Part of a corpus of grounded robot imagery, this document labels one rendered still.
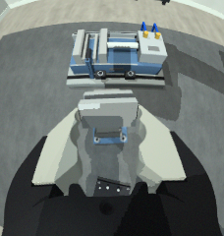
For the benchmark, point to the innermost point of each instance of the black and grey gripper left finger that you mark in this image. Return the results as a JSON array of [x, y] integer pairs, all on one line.
[[48, 171]]

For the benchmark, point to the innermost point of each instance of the light grey slotted block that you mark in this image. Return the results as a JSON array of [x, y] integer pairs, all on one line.
[[112, 110]]

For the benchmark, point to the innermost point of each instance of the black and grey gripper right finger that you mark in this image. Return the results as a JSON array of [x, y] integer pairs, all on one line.
[[170, 168]]

